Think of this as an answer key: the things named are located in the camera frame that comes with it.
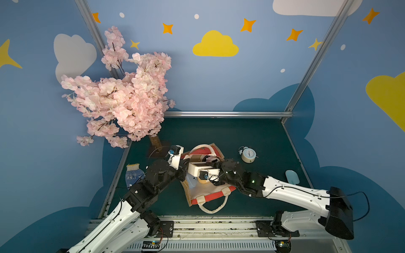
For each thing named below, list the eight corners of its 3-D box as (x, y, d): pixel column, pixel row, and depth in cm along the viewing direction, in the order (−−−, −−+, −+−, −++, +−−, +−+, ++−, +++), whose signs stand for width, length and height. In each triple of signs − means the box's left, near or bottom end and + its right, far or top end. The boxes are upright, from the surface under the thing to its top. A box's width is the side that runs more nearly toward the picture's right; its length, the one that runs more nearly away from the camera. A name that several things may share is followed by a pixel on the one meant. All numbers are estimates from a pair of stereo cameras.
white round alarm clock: (245, 165, 99) (247, 161, 95) (236, 151, 106) (237, 147, 102) (256, 160, 102) (258, 156, 97) (246, 147, 108) (248, 143, 104)
